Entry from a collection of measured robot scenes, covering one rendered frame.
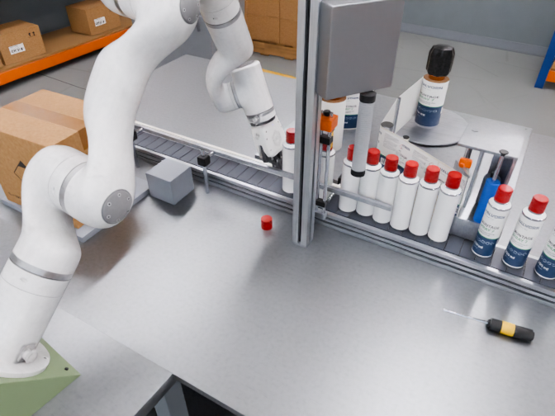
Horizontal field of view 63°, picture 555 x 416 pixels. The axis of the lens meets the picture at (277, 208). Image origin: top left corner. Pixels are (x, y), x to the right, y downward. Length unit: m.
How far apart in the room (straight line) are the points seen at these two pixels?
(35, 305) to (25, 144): 0.51
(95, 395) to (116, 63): 0.66
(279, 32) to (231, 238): 3.67
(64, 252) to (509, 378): 0.94
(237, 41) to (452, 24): 4.67
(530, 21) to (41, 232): 5.11
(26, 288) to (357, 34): 0.80
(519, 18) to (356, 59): 4.61
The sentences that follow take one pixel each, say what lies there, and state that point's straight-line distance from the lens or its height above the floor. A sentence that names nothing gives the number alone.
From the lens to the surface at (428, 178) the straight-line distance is 1.19.
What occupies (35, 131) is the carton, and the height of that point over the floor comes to 1.12.
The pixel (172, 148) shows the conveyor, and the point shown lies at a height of 0.88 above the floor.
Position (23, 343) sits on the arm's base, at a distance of 1.03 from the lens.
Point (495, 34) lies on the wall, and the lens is 5.62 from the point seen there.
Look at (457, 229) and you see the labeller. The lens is 1.31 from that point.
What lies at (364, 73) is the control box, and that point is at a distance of 1.02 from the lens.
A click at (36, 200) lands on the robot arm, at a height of 1.17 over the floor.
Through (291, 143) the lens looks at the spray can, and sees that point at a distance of 1.29.
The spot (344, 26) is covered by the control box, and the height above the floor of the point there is 1.43.
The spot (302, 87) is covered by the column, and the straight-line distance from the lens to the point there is 1.02.
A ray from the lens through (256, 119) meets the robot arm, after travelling 1.29.
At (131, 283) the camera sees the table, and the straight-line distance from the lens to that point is 1.24.
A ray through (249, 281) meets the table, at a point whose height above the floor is 0.83.
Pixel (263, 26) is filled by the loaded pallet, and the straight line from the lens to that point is 4.88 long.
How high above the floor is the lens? 1.71
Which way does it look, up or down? 39 degrees down
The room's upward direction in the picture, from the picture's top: straight up
